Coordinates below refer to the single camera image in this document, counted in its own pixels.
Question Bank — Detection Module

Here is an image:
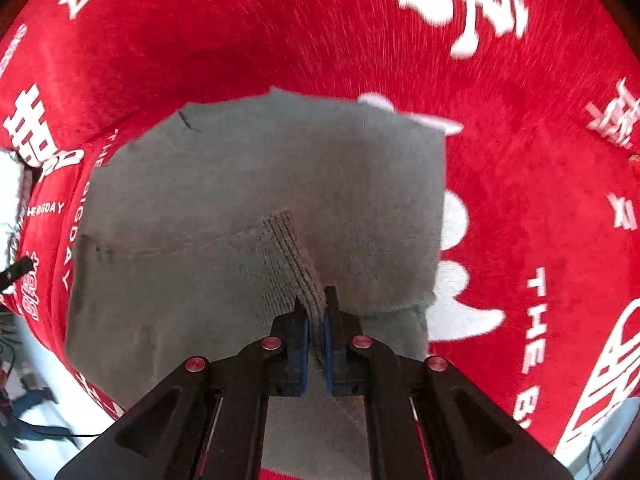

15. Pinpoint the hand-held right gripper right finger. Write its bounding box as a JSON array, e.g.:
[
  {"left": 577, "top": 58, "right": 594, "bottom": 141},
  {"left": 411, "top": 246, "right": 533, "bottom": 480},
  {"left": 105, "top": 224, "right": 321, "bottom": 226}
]
[{"left": 322, "top": 286, "right": 576, "bottom": 480}]

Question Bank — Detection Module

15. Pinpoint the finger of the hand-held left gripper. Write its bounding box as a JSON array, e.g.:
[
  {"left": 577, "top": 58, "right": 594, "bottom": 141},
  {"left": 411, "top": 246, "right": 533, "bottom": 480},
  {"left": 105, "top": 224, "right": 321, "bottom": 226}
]
[{"left": 0, "top": 256, "right": 36, "bottom": 293}]

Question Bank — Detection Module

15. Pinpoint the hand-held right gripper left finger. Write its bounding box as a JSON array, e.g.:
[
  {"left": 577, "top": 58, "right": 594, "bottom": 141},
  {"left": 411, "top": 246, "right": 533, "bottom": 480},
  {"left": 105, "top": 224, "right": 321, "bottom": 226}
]
[{"left": 52, "top": 296, "right": 313, "bottom": 480}]

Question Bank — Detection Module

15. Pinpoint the grey sweater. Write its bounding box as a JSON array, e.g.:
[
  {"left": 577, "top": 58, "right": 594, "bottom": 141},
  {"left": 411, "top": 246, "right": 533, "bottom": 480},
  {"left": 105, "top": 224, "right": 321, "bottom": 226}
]
[{"left": 65, "top": 86, "right": 448, "bottom": 471}]

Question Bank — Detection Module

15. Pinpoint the dark blurred object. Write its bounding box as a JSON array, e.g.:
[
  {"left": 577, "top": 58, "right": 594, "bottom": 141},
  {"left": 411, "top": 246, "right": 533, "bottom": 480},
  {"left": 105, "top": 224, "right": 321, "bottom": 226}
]
[{"left": 0, "top": 370, "right": 58, "bottom": 448}]

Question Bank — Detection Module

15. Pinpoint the red printed blanket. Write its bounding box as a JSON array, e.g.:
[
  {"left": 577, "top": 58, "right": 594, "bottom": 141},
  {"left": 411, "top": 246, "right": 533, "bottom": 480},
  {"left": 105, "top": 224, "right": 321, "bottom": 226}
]
[{"left": 0, "top": 0, "right": 640, "bottom": 480}]

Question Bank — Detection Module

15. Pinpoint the black cable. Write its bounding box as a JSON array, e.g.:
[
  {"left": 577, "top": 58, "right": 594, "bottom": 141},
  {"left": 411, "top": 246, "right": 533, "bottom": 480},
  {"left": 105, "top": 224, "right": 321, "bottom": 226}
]
[{"left": 20, "top": 422, "right": 108, "bottom": 443}]

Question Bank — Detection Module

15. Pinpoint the black wire rack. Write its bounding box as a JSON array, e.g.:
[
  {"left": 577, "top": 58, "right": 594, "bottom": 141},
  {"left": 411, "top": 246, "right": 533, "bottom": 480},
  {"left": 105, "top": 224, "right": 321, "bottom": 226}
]
[{"left": 582, "top": 432, "right": 621, "bottom": 468}]

